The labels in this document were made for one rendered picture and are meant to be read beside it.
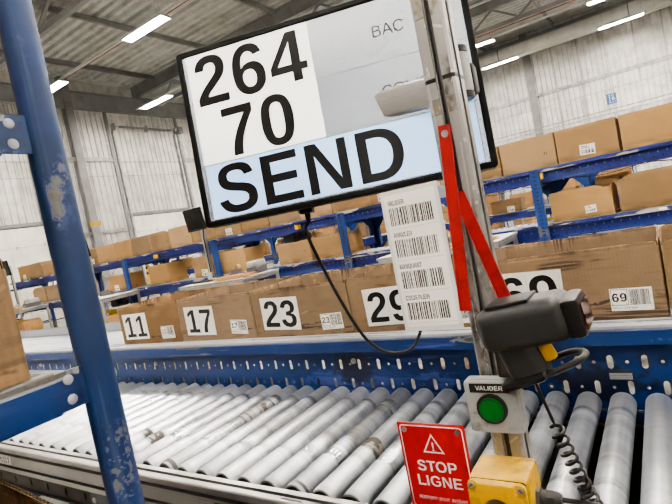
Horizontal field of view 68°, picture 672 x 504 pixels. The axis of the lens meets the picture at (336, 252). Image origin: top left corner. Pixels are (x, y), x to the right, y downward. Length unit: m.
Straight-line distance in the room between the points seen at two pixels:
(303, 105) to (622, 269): 0.78
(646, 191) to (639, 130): 0.64
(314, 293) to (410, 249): 0.89
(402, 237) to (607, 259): 0.65
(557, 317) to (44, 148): 0.51
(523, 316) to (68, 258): 0.45
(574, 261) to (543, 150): 4.63
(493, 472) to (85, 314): 0.50
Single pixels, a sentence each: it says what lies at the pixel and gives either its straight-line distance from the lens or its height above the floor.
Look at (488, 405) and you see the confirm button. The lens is 0.67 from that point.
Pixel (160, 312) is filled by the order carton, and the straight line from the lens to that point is 2.10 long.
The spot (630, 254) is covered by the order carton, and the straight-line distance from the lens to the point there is 1.23.
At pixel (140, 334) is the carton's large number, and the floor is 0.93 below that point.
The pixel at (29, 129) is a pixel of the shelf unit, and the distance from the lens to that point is 0.46.
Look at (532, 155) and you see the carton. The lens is 5.85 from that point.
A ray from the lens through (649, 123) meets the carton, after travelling 5.75.
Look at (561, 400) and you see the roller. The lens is 1.23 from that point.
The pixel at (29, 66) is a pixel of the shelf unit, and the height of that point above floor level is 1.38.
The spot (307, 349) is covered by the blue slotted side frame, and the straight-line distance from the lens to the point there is 1.54.
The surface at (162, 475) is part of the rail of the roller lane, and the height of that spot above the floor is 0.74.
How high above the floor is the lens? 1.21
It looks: 3 degrees down
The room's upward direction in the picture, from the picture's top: 11 degrees counter-clockwise
